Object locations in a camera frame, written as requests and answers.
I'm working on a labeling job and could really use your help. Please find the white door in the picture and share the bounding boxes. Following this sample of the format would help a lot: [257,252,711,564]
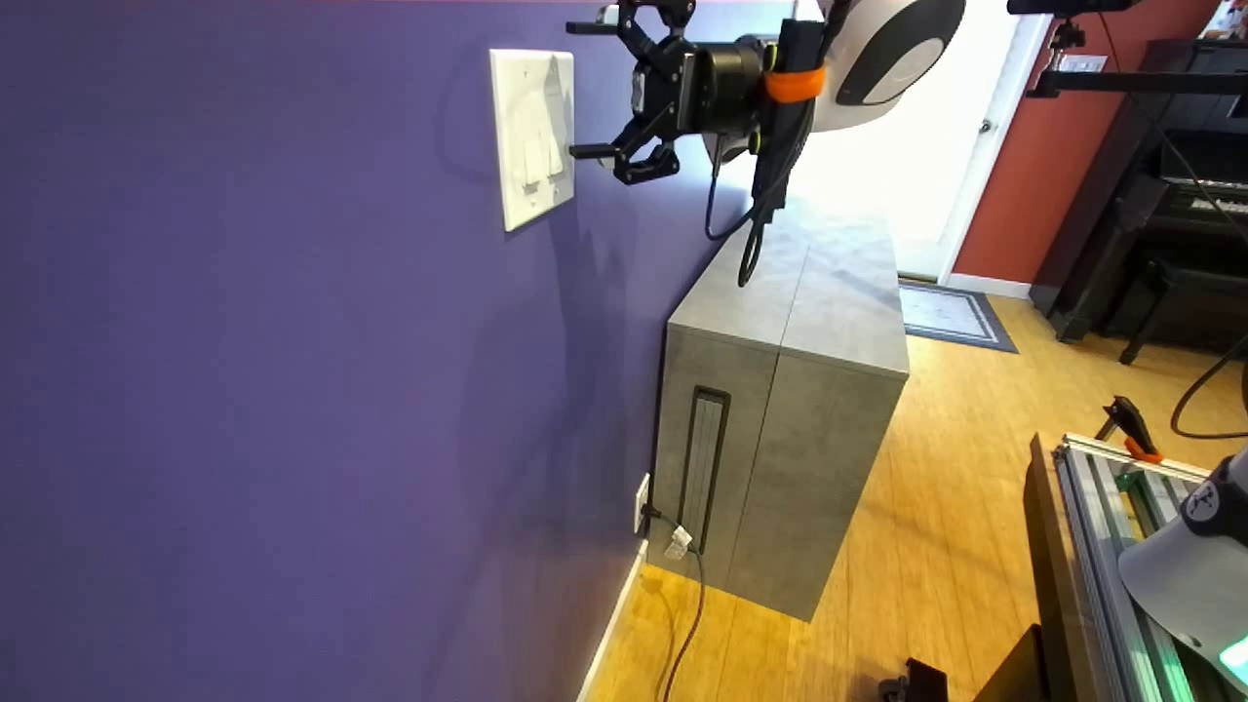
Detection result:
[892,8,1053,286]

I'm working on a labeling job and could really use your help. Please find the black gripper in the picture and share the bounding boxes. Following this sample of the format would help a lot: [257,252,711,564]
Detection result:
[562,0,777,192]

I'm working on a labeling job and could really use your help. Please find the black stand bar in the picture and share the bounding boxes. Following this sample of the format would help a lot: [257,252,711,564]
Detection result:
[1005,0,1248,103]

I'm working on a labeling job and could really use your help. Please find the black curved floor cable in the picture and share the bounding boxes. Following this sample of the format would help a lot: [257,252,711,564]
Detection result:
[1167,338,1248,443]

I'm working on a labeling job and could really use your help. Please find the black orange clamp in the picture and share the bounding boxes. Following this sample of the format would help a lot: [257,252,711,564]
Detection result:
[1091,391,1167,469]

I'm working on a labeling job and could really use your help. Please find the grey stone-look cabinet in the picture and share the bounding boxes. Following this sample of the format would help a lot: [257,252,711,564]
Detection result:
[646,192,918,627]

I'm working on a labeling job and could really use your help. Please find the black power cable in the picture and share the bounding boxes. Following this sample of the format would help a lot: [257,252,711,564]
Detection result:
[650,383,732,702]

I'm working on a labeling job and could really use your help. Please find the orange wrist strap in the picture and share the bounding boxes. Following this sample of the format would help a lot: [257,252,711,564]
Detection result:
[759,60,833,108]

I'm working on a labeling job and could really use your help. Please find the white wall outlet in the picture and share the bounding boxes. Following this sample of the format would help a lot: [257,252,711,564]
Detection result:
[629,473,655,538]

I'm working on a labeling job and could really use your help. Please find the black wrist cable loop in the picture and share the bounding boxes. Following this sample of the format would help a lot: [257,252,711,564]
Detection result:
[702,96,798,292]

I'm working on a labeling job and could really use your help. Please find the blue grey door mat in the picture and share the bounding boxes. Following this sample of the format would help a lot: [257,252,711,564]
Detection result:
[897,282,1020,357]

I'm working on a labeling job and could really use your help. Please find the white baseboard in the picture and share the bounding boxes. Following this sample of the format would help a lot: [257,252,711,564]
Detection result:
[572,538,650,702]

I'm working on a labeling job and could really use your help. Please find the aluminium rail robot table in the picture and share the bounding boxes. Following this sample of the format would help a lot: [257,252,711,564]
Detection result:
[1020,429,1248,702]

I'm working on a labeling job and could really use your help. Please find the small black floor object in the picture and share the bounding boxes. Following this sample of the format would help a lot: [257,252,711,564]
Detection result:
[875,656,957,702]

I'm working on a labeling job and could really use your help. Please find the white rocker switch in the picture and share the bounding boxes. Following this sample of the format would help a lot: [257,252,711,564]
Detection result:
[508,78,537,188]
[530,75,568,181]

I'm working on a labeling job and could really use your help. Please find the black piano bench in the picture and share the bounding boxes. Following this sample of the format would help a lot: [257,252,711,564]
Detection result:
[1115,248,1248,370]

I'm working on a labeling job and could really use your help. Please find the white light switch plate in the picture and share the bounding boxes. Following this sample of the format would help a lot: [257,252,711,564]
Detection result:
[482,43,582,238]

